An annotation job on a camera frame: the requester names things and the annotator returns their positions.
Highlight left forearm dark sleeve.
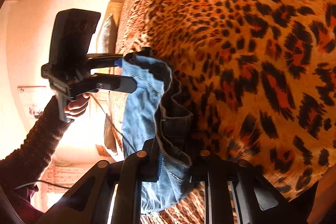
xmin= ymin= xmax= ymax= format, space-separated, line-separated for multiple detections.
xmin=1 ymin=96 xmax=70 ymax=189

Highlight wooden nightstand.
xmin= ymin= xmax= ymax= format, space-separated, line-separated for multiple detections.
xmin=95 ymin=144 xmax=113 ymax=159

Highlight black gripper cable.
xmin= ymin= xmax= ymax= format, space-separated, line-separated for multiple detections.
xmin=90 ymin=93 xmax=137 ymax=152

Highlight dark cushion at bedside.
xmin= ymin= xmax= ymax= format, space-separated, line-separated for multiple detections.
xmin=104 ymin=114 xmax=118 ymax=155

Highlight blue denim pants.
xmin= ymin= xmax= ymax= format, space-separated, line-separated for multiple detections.
xmin=122 ymin=52 xmax=194 ymax=214

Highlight leopard print bedspread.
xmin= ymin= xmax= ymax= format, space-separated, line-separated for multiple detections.
xmin=116 ymin=0 xmax=335 ymax=223

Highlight left hand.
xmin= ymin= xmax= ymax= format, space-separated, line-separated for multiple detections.
xmin=64 ymin=93 xmax=90 ymax=119

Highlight pink patterned curtain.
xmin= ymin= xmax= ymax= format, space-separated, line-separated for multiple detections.
xmin=40 ymin=162 xmax=92 ymax=193

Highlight grey pillow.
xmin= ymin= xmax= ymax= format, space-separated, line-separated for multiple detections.
xmin=97 ymin=14 xmax=117 ymax=53

